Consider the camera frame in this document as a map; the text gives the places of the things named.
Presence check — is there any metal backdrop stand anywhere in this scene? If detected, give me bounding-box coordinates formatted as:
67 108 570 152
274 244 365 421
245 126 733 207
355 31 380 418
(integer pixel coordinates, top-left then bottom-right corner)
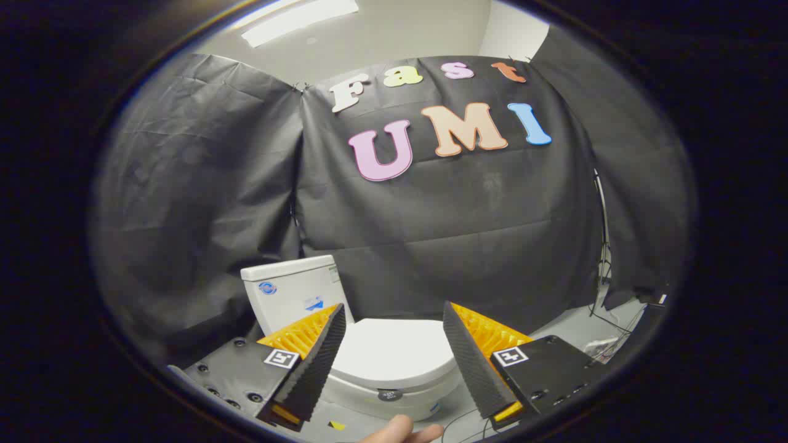
591 167 614 316

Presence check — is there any black backdrop cloth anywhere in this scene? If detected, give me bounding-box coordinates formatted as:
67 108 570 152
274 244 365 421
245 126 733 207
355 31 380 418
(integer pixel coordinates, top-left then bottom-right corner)
92 25 696 370

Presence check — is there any white toilet lid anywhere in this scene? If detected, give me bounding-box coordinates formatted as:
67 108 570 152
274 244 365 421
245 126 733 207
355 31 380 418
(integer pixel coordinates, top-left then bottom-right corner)
331 317 464 401

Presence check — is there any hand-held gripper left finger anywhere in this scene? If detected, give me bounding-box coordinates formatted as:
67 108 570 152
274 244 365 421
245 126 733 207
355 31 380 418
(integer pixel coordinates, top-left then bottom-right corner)
167 303 347 433

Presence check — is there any tangle of floor cables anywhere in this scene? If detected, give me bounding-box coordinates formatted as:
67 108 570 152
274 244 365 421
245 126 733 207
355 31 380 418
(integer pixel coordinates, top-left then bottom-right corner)
584 295 647 365

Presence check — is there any black box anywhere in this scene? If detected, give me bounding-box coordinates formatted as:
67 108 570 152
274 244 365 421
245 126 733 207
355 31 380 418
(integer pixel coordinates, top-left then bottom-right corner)
616 295 672 365

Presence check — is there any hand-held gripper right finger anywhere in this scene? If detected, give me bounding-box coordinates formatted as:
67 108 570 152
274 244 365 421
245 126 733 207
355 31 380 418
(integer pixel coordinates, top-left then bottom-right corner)
443 301 610 431

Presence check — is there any thin black floor cable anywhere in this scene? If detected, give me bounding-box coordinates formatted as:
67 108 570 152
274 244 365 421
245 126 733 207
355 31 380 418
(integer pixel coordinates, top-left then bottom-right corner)
440 407 493 443

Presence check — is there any white toilet tank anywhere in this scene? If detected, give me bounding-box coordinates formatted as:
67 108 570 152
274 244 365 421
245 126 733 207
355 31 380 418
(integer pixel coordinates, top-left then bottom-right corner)
240 255 356 338

